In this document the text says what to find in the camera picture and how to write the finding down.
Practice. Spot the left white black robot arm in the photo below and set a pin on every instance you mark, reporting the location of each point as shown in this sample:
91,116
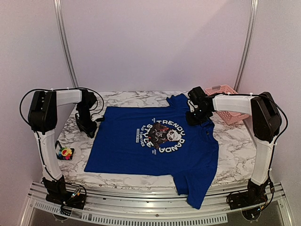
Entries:
42,118

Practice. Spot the right aluminium corner post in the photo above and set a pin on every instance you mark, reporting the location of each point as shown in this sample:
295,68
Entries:
247,44

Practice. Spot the aluminium front rail frame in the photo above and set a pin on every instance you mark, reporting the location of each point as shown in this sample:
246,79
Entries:
155,207

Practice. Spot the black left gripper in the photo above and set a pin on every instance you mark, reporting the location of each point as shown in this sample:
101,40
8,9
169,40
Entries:
88,128

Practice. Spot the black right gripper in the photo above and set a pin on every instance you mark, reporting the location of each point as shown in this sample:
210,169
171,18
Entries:
196,116

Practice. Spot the aluminium corner post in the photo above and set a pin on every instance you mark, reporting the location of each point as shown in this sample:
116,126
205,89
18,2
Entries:
64,42
247,44

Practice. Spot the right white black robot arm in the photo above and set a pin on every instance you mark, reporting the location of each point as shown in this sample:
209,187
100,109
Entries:
266,121

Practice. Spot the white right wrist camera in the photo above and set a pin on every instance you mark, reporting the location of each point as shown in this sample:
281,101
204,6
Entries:
191,106

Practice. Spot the blue printed t-shirt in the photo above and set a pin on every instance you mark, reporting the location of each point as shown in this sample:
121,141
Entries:
157,141

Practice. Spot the black box with flower brooch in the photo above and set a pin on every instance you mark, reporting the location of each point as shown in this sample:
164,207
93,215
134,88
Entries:
58,146

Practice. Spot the left aluminium corner post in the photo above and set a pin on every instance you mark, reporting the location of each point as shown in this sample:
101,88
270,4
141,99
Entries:
64,42

